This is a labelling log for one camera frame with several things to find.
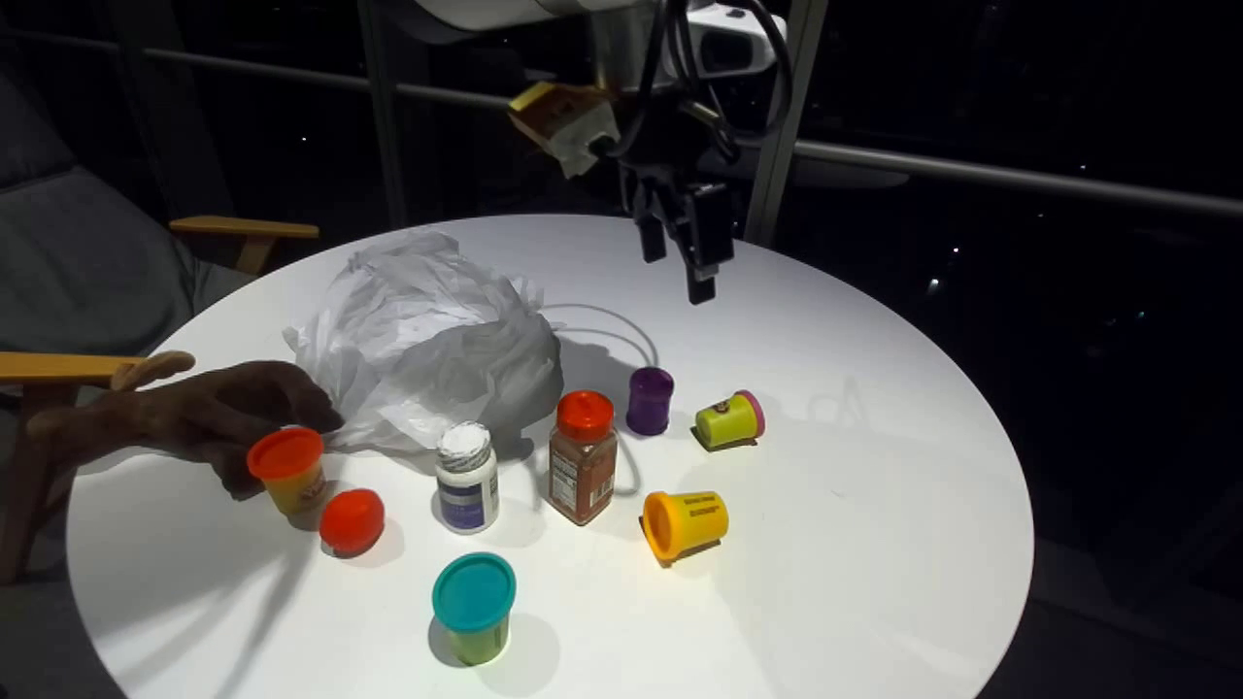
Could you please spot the grey horizontal rail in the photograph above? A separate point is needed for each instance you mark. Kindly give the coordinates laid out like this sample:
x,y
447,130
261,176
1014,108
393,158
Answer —
x,y
806,147

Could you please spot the teal lid play-doh can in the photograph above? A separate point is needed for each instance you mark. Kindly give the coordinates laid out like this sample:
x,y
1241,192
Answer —
x,y
473,602

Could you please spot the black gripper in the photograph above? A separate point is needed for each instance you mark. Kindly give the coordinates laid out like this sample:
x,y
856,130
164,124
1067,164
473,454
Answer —
x,y
666,183

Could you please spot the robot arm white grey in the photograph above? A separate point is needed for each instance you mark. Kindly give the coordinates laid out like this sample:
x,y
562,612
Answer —
x,y
672,82

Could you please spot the small red toy cup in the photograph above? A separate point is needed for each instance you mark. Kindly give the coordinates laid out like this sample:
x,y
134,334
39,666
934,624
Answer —
x,y
351,523

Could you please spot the grey window frame post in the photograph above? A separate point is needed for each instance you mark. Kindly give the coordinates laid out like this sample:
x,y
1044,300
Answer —
x,y
775,161

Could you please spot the white lid pill bottle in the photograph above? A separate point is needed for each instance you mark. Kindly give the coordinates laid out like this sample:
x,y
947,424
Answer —
x,y
467,480

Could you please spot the spice jar orange lid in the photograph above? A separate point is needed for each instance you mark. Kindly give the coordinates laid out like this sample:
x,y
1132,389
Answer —
x,y
579,454

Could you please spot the wooden chair armrest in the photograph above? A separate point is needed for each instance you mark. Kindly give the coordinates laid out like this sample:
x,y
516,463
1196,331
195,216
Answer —
x,y
90,365

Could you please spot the yellow cup orange lid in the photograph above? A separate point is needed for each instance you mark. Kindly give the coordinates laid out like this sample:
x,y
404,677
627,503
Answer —
x,y
683,525

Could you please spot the white plastic bag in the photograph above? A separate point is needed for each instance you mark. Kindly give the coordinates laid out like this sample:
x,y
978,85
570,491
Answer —
x,y
416,337

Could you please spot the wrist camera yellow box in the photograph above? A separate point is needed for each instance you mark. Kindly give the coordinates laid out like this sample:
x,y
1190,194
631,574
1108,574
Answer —
x,y
570,120

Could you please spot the purple toy cup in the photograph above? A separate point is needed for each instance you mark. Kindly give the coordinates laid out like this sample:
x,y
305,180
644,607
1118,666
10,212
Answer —
x,y
650,392

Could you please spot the yellow-green play-doh can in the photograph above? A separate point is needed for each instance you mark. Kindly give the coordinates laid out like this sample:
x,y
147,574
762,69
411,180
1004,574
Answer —
x,y
729,419

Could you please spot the brown plush toy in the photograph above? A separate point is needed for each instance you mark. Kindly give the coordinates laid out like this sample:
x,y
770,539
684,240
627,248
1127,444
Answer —
x,y
209,415

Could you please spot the orange lid play-doh can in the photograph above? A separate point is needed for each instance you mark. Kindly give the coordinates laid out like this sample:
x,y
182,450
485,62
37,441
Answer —
x,y
288,468

